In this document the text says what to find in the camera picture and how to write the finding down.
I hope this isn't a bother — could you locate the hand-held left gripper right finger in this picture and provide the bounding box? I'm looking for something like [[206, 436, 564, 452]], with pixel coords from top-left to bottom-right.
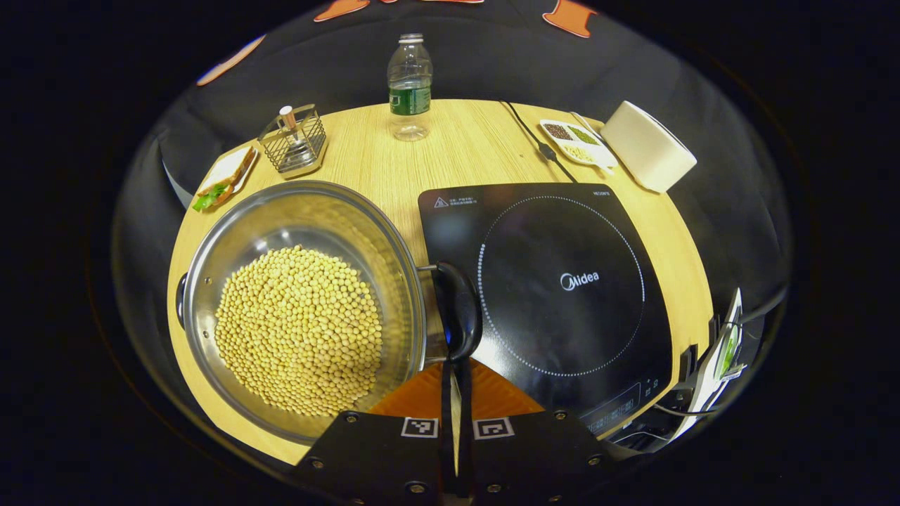
[[457, 358, 634, 506]]

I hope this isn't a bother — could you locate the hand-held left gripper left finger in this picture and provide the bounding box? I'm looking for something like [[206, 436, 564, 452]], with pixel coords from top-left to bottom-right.
[[292, 358, 458, 506]]

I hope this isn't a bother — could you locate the black induction cooktop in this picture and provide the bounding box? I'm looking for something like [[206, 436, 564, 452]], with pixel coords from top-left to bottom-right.
[[418, 183, 674, 440]]

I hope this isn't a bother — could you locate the steel pot with black handle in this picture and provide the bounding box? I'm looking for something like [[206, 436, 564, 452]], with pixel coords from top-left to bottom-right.
[[174, 180, 484, 445]]

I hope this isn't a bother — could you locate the pile of soybeans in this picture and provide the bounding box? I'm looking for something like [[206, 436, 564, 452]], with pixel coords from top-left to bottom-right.
[[214, 245, 384, 417]]

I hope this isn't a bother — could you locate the white device with green label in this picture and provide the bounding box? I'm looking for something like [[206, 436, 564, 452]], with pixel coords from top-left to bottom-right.
[[675, 287, 746, 440]]

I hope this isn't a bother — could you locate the white divided spice dish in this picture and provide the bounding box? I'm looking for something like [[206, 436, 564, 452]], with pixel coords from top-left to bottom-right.
[[539, 118, 619, 169]]

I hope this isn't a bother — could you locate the sandwich with lettuce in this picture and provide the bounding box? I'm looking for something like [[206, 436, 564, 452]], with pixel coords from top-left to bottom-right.
[[193, 146, 257, 212]]

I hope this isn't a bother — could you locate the white rounded box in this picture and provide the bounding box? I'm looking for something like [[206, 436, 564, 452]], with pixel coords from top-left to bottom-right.
[[600, 100, 698, 193]]

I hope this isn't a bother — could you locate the clear plastic water bottle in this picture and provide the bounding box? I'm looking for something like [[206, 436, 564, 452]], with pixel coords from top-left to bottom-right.
[[387, 33, 434, 142]]

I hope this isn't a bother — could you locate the white sandwich plate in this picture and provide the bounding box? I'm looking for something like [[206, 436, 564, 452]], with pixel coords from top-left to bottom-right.
[[197, 144, 259, 208]]

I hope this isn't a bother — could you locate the black power cable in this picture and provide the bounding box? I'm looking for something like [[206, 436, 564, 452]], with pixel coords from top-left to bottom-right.
[[501, 100, 579, 185]]

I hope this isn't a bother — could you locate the metal wire basket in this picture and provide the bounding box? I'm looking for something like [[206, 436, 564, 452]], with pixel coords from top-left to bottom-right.
[[257, 104, 328, 175]]

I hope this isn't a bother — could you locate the thick black cable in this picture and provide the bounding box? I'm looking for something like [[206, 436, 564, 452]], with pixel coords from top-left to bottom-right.
[[731, 285, 792, 327]]

